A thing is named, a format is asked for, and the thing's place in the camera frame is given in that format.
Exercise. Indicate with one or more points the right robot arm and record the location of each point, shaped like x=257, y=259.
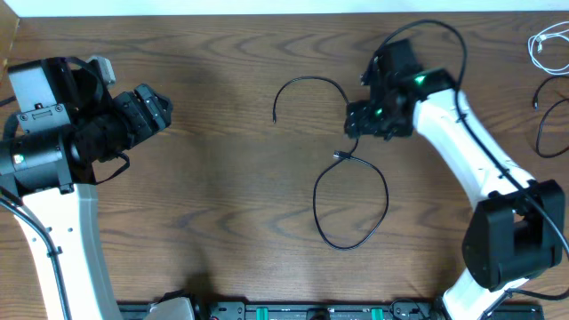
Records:
x=512, y=236

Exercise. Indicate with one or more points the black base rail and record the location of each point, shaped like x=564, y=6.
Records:
x=406, y=309

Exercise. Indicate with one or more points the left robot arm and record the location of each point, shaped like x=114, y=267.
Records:
x=54, y=198

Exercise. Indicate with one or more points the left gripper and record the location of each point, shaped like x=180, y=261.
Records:
x=145, y=112

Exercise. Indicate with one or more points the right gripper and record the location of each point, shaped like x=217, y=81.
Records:
x=358, y=123

